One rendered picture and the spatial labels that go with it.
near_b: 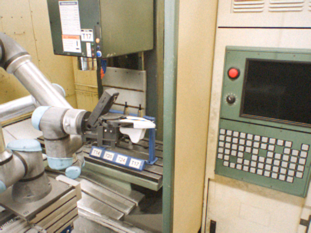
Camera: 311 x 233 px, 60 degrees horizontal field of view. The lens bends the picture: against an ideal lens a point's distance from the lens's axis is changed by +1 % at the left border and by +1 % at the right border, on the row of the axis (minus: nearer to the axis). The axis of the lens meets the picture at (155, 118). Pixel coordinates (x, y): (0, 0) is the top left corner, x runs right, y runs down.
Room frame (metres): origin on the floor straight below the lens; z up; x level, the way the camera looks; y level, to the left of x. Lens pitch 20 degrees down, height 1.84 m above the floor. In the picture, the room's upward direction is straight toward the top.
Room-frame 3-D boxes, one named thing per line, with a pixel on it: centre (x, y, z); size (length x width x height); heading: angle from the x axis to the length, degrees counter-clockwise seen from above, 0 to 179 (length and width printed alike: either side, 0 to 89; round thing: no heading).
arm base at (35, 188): (0.95, 0.51, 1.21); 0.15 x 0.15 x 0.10
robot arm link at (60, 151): (0.76, 0.29, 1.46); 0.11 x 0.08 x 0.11; 163
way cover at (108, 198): (1.62, 0.54, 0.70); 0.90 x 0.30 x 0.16; 61
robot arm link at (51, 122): (0.75, 0.30, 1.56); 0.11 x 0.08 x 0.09; 73
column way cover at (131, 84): (2.46, 0.30, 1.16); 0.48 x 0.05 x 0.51; 61
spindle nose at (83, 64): (2.07, 0.52, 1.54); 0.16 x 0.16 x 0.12
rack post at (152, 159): (1.67, 0.03, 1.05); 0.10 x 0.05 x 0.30; 151
